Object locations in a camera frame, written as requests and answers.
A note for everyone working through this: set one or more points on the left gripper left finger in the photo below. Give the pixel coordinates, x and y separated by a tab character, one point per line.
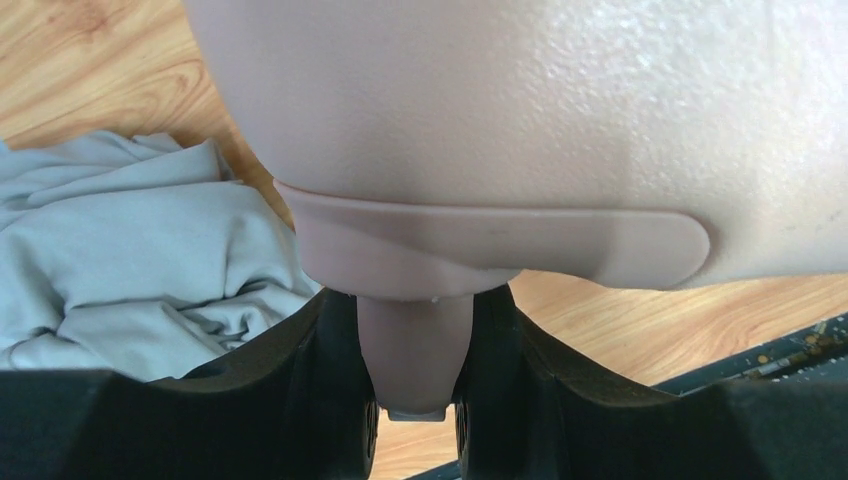
293	403

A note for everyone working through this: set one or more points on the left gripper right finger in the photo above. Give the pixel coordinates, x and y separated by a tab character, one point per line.
531	407

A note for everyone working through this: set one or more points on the pink suitcase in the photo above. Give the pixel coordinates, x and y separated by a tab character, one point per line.
432	150

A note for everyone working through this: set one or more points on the grey cloth garment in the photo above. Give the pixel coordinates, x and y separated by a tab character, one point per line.
137	255

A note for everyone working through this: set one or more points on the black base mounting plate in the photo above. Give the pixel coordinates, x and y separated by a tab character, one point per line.
812	353

